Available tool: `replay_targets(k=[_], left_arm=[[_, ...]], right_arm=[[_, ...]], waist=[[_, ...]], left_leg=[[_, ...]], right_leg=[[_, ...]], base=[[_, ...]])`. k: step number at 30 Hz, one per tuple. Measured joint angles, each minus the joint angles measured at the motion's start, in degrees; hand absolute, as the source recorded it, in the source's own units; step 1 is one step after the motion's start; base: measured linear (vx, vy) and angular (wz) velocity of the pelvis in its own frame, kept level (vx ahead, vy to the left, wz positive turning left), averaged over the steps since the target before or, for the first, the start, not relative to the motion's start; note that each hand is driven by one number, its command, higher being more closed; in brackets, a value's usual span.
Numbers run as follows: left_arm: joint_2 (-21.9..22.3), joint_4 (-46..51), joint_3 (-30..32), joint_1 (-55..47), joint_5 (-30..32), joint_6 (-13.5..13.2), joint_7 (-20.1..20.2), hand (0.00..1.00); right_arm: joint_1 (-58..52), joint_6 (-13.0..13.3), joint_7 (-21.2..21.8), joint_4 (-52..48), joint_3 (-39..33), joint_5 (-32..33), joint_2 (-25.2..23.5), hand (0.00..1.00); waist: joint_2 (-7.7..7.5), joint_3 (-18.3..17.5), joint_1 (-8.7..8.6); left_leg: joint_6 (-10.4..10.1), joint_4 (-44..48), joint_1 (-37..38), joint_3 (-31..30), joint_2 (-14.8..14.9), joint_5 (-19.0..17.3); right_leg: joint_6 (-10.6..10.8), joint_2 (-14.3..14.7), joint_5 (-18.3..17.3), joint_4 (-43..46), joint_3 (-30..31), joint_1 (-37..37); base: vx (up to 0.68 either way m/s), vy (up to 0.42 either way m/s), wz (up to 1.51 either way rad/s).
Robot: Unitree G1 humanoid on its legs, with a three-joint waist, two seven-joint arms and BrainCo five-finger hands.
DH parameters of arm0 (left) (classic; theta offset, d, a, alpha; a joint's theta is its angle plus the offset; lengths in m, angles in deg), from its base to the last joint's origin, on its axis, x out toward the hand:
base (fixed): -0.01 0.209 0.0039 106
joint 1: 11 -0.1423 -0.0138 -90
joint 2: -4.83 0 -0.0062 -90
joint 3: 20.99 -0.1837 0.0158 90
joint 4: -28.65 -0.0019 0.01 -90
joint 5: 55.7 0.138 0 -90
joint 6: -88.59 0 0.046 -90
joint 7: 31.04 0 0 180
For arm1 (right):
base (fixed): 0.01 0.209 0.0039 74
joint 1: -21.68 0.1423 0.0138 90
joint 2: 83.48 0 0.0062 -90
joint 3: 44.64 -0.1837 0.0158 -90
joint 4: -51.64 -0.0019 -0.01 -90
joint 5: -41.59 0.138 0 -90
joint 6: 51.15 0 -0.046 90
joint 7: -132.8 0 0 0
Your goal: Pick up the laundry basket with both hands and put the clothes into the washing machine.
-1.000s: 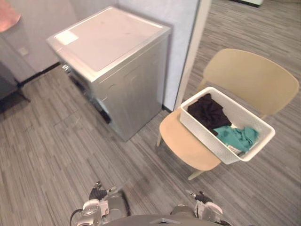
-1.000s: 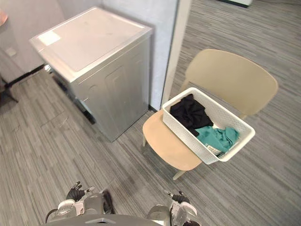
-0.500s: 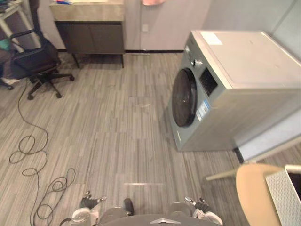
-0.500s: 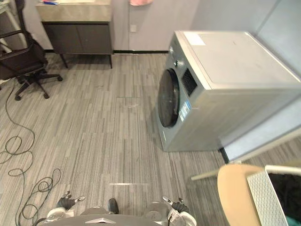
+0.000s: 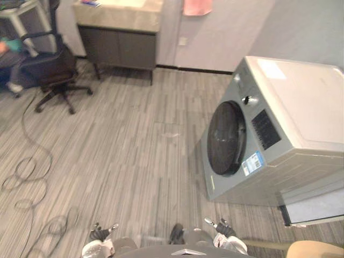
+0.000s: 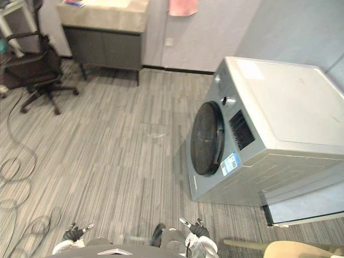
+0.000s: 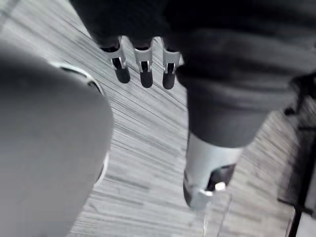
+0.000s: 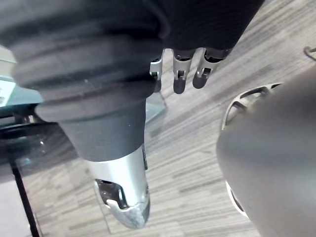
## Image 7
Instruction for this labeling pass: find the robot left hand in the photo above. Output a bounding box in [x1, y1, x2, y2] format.
[70, 0, 316, 212]

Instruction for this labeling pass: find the black metal frame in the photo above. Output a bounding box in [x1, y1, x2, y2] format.
[277, 73, 316, 237]

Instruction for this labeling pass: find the silver robot leg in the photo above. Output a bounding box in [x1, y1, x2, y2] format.
[0, 41, 116, 237]

